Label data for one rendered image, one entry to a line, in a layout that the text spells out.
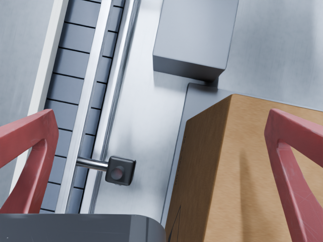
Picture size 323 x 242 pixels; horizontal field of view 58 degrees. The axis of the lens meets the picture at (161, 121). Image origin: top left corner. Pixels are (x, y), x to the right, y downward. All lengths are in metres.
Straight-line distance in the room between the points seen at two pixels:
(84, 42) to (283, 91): 0.32
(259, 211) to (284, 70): 0.36
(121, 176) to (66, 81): 0.18
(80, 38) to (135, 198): 0.26
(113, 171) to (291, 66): 0.35
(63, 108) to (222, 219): 0.31
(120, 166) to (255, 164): 0.18
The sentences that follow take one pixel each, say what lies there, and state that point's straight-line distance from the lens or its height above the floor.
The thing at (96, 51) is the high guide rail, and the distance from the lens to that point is 0.36.
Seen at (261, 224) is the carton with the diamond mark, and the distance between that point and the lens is 0.20.
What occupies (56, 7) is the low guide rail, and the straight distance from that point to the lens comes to 0.44.
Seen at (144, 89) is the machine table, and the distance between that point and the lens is 0.47.
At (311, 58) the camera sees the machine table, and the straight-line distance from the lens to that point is 0.55.
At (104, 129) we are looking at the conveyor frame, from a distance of 0.43.
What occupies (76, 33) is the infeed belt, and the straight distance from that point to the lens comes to 0.46.
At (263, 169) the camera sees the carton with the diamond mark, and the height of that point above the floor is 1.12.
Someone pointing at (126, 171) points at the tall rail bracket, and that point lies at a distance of 0.33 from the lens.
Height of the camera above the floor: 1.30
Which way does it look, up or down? 86 degrees down
